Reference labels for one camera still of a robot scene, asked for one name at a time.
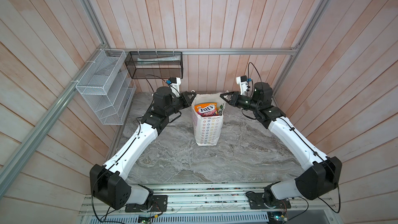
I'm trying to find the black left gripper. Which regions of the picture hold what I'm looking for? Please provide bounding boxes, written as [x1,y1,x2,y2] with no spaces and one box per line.
[165,91,197,116]

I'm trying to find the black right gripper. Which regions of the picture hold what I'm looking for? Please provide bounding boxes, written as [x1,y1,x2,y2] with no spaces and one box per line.
[220,93,261,116]

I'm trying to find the white printed paper bag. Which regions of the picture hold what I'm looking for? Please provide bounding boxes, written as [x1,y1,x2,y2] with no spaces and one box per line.
[191,93,226,146]

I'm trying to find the orange candy bag back side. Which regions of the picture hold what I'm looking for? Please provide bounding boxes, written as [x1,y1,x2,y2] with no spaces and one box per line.
[194,102,219,117]

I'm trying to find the small green candy bag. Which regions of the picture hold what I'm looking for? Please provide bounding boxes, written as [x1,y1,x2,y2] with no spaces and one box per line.
[217,105,224,116]

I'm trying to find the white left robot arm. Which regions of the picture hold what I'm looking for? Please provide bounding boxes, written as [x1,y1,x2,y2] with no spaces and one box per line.
[90,86,197,211]

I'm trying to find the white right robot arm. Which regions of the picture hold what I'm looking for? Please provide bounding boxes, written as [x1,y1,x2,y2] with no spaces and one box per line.
[220,83,342,207]

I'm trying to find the green circuit board left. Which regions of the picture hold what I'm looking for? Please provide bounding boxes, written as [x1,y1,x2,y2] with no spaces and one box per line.
[137,216,153,224]

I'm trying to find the green circuit board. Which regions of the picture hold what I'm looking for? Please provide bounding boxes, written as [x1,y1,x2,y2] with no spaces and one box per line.
[137,216,153,224]
[267,212,287,224]

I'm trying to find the green circuit board right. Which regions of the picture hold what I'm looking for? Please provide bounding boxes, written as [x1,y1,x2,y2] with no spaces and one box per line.
[267,212,287,224]

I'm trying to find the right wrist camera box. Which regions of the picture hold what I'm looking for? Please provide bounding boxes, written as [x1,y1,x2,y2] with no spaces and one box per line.
[236,75,251,95]

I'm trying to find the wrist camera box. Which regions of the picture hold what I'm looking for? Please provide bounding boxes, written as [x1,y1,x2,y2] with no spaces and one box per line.
[236,75,251,95]
[166,77,181,97]

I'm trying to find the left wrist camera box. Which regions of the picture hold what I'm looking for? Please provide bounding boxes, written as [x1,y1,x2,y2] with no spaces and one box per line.
[166,77,181,97]

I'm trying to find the black mesh wall basket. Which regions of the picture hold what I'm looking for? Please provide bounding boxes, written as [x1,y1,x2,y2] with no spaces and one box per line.
[124,51,184,79]

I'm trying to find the white wire wall shelf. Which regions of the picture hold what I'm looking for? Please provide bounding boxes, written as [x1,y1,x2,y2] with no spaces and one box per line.
[76,49,136,125]

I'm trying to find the slotted aluminium base rail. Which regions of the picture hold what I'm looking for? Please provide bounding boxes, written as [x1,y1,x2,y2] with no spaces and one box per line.
[77,183,342,224]

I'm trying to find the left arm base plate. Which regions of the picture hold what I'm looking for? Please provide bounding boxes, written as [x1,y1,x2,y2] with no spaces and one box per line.
[125,195,168,213]

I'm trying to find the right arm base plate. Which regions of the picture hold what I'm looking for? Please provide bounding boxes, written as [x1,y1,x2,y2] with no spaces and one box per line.
[245,191,291,209]

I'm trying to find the aluminium frame rails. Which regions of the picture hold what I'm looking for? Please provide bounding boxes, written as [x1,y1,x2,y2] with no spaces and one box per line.
[1,0,320,201]

